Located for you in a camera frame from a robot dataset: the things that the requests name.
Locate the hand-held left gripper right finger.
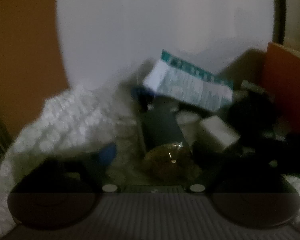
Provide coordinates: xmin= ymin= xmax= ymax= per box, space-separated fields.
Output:
xmin=187 ymin=141 xmax=287 ymax=193

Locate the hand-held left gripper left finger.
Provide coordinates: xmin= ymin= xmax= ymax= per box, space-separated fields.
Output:
xmin=17 ymin=142 xmax=118 ymax=193

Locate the teal and white carton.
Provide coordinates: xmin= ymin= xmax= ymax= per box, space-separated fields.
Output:
xmin=142 ymin=49 xmax=234 ymax=112

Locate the brown cardboard box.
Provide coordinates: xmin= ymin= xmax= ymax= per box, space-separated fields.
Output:
xmin=216 ymin=42 xmax=300 ymax=140

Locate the small white box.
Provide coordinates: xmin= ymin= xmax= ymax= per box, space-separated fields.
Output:
xmin=199 ymin=116 xmax=241 ymax=153

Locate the dark bottle with amber base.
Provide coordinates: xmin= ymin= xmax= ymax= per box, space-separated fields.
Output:
xmin=137 ymin=100 xmax=202 ymax=182

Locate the white bubble wrap sheet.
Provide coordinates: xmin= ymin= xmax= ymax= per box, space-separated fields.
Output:
xmin=0 ymin=84 xmax=139 ymax=240
xmin=282 ymin=174 xmax=300 ymax=232

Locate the black bundled item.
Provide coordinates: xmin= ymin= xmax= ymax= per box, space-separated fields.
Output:
xmin=226 ymin=91 xmax=300 ymax=177

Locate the brown wooden panel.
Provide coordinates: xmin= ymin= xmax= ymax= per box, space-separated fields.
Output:
xmin=0 ymin=0 xmax=70 ymax=137

